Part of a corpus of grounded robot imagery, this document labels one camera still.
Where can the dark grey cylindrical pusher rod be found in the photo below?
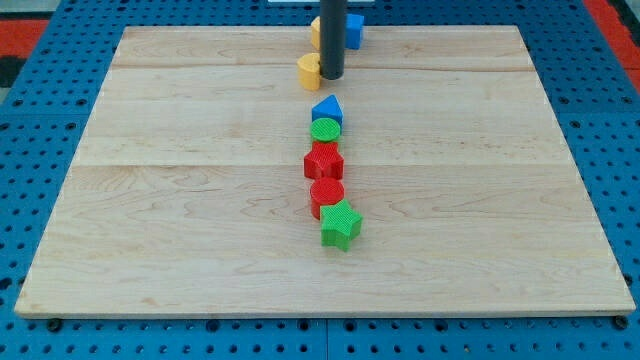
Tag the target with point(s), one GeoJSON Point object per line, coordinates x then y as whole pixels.
{"type": "Point", "coordinates": [333, 15]}

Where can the yellow heart block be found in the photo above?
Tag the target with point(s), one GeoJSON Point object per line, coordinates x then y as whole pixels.
{"type": "Point", "coordinates": [308, 67]}

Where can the blue triangle block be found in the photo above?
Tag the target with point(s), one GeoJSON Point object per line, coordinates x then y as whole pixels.
{"type": "Point", "coordinates": [328, 108]}

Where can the yellow block behind rod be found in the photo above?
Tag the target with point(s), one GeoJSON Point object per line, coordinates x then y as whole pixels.
{"type": "Point", "coordinates": [315, 33]}

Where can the blue cube block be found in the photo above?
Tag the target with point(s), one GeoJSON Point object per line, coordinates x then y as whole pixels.
{"type": "Point", "coordinates": [354, 31]}

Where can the green cylinder block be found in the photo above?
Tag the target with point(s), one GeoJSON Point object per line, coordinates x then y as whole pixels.
{"type": "Point", "coordinates": [325, 130]}

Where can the red star block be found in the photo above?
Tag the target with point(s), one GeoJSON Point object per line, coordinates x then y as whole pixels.
{"type": "Point", "coordinates": [323, 160]}

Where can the red cylinder block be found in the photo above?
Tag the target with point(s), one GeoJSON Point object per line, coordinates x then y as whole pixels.
{"type": "Point", "coordinates": [325, 191]}

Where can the green star block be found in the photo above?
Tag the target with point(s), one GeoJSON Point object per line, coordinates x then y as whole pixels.
{"type": "Point", "coordinates": [340, 225]}

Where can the light wooden board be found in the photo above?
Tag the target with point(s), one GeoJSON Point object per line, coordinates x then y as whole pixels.
{"type": "Point", "coordinates": [186, 197]}

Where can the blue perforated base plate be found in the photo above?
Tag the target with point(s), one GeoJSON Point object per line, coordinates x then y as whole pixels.
{"type": "Point", "coordinates": [42, 116]}

